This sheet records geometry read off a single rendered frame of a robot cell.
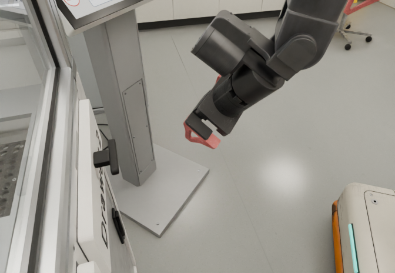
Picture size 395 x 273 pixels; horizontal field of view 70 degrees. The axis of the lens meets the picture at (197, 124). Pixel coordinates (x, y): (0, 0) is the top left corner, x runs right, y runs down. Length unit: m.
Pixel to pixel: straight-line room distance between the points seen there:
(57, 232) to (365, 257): 1.04
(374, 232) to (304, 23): 1.01
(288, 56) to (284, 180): 1.33
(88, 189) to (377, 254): 1.02
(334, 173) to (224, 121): 1.37
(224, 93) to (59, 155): 0.24
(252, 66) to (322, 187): 1.35
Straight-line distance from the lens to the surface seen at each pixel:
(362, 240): 1.23
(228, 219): 1.45
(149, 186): 1.52
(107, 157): 0.47
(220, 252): 1.37
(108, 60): 1.06
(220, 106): 0.44
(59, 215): 0.32
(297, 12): 0.35
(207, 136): 0.45
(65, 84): 0.51
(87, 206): 0.40
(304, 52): 0.35
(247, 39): 0.37
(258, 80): 0.38
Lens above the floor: 1.24
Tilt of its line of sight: 41 degrees down
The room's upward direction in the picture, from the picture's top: straight up
